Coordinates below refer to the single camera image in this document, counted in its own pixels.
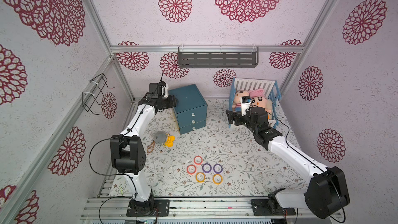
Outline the teal drawer cabinet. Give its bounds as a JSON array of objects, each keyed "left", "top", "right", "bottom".
[{"left": 169, "top": 84, "right": 208, "bottom": 135}]

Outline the purple tape roll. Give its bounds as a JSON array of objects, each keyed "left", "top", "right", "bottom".
[
  {"left": 213, "top": 164, "right": 223, "bottom": 174},
  {"left": 202, "top": 163, "right": 212, "bottom": 174}
]

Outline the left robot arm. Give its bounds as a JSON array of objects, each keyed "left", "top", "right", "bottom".
[{"left": 110, "top": 95, "right": 178, "bottom": 202}]

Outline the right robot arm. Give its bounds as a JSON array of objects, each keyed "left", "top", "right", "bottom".
[{"left": 226, "top": 107, "right": 350, "bottom": 219}]

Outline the red tape roll upper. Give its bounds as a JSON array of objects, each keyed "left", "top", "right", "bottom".
[{"left": 193, "top": 156, "right": 203, "bottom": 166}]

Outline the red tape roll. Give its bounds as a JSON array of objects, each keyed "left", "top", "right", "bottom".
[
  {"left": 193, "top": 156, "right": 203, "bottom": 166},
  {"left": 186, "top": 164, "right": 197, "bottom": 175}
]

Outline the orange tape roll right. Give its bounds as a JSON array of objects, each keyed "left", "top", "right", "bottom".
[{"left": 212, "top": 174, "right": 223, "bottom": 185}]

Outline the orange tape roll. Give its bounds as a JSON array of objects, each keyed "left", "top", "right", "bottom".
[
  {"left": 195, "top": 172, "right": 206, "bottom": 183},
  {"left": 212, "top": 174, "right": 223, "bottom": 185}
]

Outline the red tape roll left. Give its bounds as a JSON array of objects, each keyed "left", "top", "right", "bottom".
[{"left": 186, "top": 164, "right": 197, "bottom": 175}]

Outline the orange tape roll left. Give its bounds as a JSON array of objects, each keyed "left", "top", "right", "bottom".
[{"left": 195, "top": 172, "right": 206, "bottom": 183}]

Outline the plush doll striped shirt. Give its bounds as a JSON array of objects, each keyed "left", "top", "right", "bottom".
[{"left": 251, "top": 97, "right": 273, "bottom": 119}]

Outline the plush doll blue outfit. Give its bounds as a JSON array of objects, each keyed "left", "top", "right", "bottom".
[{"left": 232, "top": 90, "right": 250, "bottom": 111}]

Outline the white blue toy crib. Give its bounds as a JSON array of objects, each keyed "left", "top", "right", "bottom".
[{"left": 229, "top": 78, "right": 281, "bottom": 128}]

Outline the yellow flower toy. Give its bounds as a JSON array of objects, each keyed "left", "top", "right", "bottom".
[{"left": 163, "top": 133, "right": 175, "bottom": 148}]

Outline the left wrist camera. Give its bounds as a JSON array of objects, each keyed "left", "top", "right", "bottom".
[{"left": 147, "top": 82, "right": 169, "bottom": 99}]

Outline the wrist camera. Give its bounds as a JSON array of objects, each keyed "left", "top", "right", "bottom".
[
  {"left": 147, "top": 82, "right": 169, "bottom": 99},
  {"left": 240, "top": 96, "right": 252, "bottom": 116}
]

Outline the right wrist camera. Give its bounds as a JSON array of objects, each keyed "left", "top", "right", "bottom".
[{"left": 240, "top": 96, "right": 252, "bottom": 116}]

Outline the grey plush keychain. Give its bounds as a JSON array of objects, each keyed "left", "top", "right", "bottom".
[{"left": 153, "top": 131, "right": 168, "bottom": 145}]

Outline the grey wall shelf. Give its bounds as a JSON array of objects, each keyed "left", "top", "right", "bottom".
[{"left": 177, "top": 47, "right": 259, "bottom": 68}]

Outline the black wire wall rack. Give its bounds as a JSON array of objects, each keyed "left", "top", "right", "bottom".
[{"left": 81, "top": 73, "right": 115, "bottom": 116}]

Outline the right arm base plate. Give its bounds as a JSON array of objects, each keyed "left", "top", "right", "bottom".
[{"left": 250, "top": 199, "right": 296, "bottom": 216}]

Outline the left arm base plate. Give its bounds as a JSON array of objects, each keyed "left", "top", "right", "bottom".
[{"left": 126, "top": 200, "right": 170, "bottom": 217}]

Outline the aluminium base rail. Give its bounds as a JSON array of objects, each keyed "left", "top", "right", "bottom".
[{"left": 80, "top": 197, "right": 317, "bottom": 222}]

